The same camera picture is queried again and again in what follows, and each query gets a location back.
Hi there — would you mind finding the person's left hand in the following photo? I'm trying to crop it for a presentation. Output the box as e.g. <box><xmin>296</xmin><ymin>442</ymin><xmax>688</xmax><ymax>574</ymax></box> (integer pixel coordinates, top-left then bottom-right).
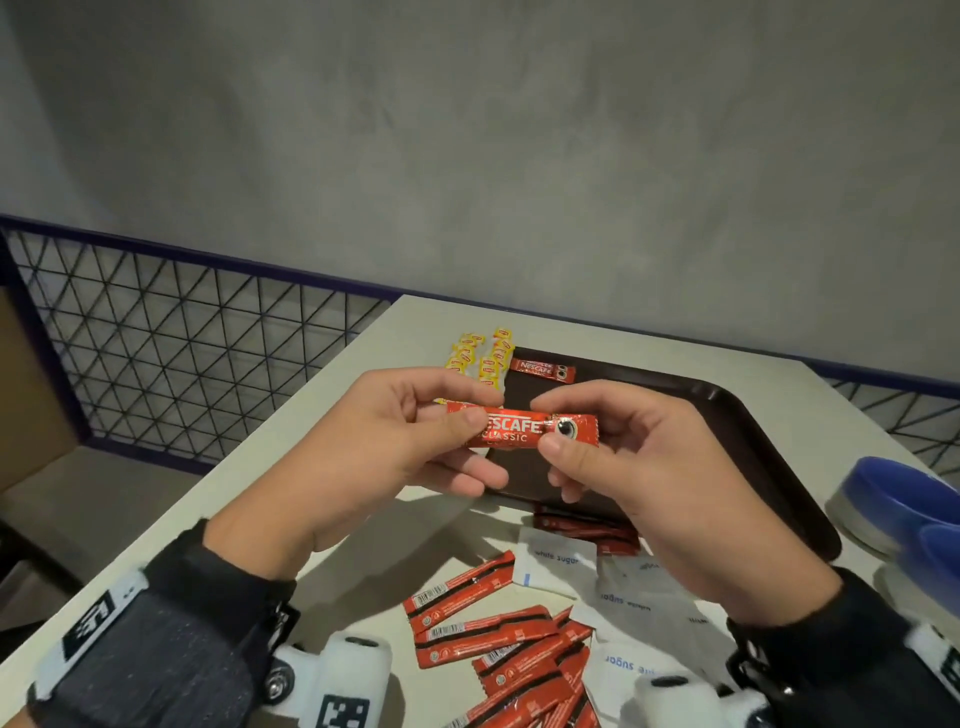
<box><xmin>203</xmin><ymin>367</ymin><xmax>511</xmax><ymax>583</ymax></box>

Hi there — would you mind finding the person's right hand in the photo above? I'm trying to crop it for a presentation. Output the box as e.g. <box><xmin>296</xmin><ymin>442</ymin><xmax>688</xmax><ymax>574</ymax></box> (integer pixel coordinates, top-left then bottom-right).
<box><xmin>530</xmin><ymin>380</ymin><xmax>845</xmax><ymax>628</ymax></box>

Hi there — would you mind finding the brown plastic tray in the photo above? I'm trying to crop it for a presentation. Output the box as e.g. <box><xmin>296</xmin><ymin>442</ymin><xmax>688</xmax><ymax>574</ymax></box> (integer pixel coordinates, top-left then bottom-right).
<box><xmin>479</xmin><ymin>346</ymin><xmax>843</xmax><ymax>564</ymax></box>

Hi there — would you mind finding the pile of white sugar sachets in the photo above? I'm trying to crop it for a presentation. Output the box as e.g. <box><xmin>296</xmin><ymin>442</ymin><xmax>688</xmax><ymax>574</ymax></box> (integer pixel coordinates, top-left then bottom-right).
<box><xmin>513</xmin><ymin>524</ymin><xmax>740</xmax><ymax>728</ymax></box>

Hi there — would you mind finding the red coffee stick sachet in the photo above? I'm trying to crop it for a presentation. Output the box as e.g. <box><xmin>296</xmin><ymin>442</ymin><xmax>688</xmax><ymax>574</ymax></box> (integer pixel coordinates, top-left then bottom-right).
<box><xmin>511</xmin><ymin>358</ymin><xmax>577</xmax><ymax>384</ymax></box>
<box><xmin>446</xmin><ymin>401</ymin><xmax>601</xmax><ymax>450</ymax></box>

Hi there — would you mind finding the pile of red coffee sticks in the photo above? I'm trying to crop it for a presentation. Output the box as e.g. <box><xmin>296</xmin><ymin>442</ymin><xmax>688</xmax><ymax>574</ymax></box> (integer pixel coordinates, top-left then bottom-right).
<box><xmin>403</xmin><ymin>502</ymin><xmax>643</xmax><ymax>728</ymax></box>

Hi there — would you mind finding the blue and white bowl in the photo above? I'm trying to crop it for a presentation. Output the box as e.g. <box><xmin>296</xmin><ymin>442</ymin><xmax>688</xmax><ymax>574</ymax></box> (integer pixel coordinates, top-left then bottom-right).
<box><xmin>824</xmin><ymin>455</ymin><xmax>960</xmax><ymax>560</ymax></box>
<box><xmin>884</xmin><ymin>523</ymin><xmax>960</xmax><ymax>639</ymax></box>

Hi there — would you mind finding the brown cardboard box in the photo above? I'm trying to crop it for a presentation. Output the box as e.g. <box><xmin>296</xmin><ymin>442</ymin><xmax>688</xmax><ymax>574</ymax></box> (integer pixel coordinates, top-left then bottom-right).
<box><xmin>0</xmin><ymin>288</ymin><xmax>80</xmax><ymax>493</ymax></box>

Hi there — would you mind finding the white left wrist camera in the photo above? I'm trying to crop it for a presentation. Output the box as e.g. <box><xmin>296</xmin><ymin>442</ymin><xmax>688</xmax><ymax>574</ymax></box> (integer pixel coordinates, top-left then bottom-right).
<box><xmin>262</xmin><ymin>632</ymin><xmax>395</xmax><ymax>728</ymax></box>

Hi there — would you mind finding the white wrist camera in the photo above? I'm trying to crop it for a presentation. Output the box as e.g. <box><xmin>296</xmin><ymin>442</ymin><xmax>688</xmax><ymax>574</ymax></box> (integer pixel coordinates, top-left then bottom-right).
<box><xmin>262</xmin><ymin>632</ymin><xmax>395</xmax><ymax>728</ymax></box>
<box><xmin>633</xmin><ymin>673</ymin><xmax>770</xmax><ymax>728</ymax></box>

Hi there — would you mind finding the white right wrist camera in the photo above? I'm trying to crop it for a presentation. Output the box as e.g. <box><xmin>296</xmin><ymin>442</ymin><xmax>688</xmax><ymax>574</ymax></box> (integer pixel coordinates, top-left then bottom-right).
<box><xmin>633</xmin><ymin>673</ymin><xmax>770</xmax><ymax>728</ymax></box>

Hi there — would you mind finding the black right wrist strap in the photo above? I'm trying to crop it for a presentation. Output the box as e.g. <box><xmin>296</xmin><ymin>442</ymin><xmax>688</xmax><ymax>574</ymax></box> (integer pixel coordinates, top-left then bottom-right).
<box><xmin>723</xmin><ymin>566</ymin><xmax>960</xmax><ymax>728</ymax></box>

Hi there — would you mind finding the black wrist strap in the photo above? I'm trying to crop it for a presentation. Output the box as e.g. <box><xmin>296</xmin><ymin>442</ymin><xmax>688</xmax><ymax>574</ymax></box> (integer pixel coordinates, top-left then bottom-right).
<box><xmin>723</xmin><ymin>566</ymin><xmax>960</xmax><ymax>728</ymax></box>
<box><xmin>26</xmin><ymin>518</ymin><xmax>301</xmax><ymax>728</ymax></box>

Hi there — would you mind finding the black left wrist strap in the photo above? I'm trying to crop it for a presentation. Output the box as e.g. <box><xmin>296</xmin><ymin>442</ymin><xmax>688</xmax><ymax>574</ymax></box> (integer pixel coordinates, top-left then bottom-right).
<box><xmin>26</xmin><ymin>518</ymin><xmax>301</xmax><ymax>728</ymax></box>

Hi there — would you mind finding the black metal furniture frame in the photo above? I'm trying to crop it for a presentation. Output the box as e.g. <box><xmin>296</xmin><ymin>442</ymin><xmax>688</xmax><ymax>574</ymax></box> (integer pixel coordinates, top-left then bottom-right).
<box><xmin>0</xmin><ymin>517</ymin><xmax>84</xmax><ymax>639</ymax></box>

